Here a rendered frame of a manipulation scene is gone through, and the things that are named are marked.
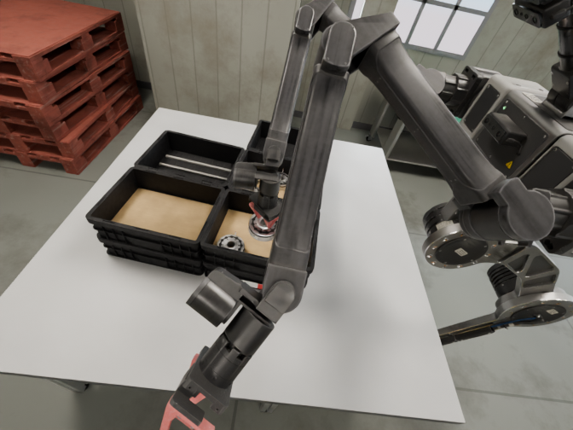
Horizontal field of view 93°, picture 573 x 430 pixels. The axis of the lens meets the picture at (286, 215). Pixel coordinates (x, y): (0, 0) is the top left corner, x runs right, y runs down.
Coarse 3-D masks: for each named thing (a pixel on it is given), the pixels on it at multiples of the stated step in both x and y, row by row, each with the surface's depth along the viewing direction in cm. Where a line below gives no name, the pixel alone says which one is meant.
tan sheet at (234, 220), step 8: (232, 216) 115; (240, 216) 116; (248, 216) 116; (224, 224) 111; (232, 224) 112; (240, 224) 113; (224, 232) 109; (232, 232) 109; (240, 232) 110; (248, 232) 111; (216, 240) 106; (248, 240) 108; (256, 240) 109; (272, 240) 110; (248, 248) 105; (256, 248) 106; (264, 248) 107; (264, 256) 104
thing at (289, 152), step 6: (264, 126) 154; (258, 132) 150; (264, 132) 157; (294, 132) 153; (258, 138) 155; (264, 138) 158; (288, 138) 157; (294, 138) 156; (252, 144) 140; (258, 144) 153; (288, 144) 158; (294, 144) 159; (288, 150) 154
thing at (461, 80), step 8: (464, 72) 79; (472, 72) 75; (448, 80) 76; (456, 80) 77; (464, 80) 76; (472, 80) 75; (480, 80) 73; (448, 88) 77; (456, 88) 76; (464, 88) 76; (472, 88) 75; (440, 96) 79; (448, 96) 78; (456, 96) 77; (464, 96) 77; (448, 104) 81; (456, 104) 80; (464, 104) 78; (456, 112) 80
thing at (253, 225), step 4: (252, 216) 89; (256, 216) 90; (252, 220) 89; (256, 220) 88; (276, 220) 89; (252, 224) 87; (256, 224) 87; (276, 224) 89; (252, 228) 86; (256, 228) 87; (260, 228) 87; (272, 228) 87; (256, 232) 85; (260, 232) 86; (264, 232) 86; (268, 232) 86; (272, 232) 86
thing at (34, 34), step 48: (48, 0) 237; (0, 48) 167; (48, 48) 178; (96, 48) 225; (0, 96) 183; (48, 96) 186; (96, 96) 237; (0, 144) 215; (48, 144) 209; (96, 144) 252
